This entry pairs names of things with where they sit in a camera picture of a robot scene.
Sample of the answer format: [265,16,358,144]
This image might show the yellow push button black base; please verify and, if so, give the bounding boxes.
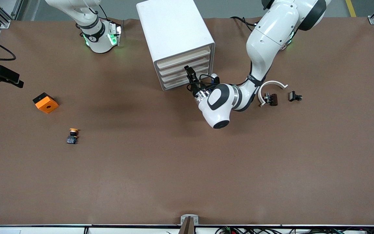
[66,128,80,145]

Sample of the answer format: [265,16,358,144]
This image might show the orange box with hole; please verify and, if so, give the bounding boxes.
[32,92,59,114]

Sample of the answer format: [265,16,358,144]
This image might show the white curved pipe clamp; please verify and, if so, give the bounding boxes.
[258,80,289,108]

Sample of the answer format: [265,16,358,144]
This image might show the brown table cover mat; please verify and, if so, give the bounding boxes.
[0,17,374,226]

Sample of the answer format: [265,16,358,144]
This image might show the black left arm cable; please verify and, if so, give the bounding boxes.
[187,74,221,96]

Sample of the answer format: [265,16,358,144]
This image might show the black left base cable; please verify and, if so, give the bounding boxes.
[230,16,256,33]

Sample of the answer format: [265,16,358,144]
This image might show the black base cable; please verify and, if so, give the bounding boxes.
[86,3,124,26]
[230,16,256,33]

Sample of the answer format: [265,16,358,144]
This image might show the black right base cable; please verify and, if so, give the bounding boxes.
[86,3,124,26]

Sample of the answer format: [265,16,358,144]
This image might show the grey metal bracket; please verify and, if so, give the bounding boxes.
[180,214,199,226]

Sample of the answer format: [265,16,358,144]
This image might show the white table edge rail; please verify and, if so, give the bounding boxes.
[0,224,374,234]

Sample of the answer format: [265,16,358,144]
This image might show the tangled black cables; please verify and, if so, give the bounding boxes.
[215,227,374,234]

